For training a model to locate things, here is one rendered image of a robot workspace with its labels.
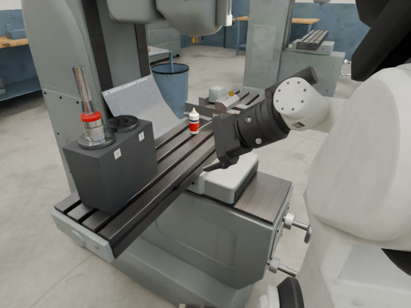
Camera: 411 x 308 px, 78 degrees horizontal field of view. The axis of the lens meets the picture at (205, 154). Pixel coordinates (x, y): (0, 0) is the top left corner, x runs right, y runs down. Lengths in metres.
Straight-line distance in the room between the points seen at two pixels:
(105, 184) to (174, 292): 0.92
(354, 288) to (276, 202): 0.85
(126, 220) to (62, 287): 1.16
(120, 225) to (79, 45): 0.71
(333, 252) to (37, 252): 1.98
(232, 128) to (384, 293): 0.40
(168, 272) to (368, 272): 1.29
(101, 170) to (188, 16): 0.53
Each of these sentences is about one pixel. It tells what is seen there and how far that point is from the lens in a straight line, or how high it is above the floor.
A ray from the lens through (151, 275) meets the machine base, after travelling 1.54.
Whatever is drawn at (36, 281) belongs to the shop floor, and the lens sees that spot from 1.94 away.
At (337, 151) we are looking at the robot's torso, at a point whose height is 1.35.
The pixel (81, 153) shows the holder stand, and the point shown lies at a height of 1.11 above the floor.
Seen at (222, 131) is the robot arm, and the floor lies 1.17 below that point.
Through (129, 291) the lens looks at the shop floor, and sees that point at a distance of 1.69.
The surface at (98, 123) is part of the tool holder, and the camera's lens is 0.67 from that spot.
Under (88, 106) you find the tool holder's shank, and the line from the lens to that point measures 0.66.
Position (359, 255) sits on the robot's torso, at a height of 1.26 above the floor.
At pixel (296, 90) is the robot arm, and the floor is 1.30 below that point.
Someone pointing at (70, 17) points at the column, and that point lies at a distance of 1.15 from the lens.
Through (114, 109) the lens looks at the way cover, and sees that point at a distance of 1.17.
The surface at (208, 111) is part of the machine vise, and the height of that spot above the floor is 0.97.
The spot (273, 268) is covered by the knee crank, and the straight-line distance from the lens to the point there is 1.13.
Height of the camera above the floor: 1.43
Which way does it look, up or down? 33 degrees down
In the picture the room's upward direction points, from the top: straight up
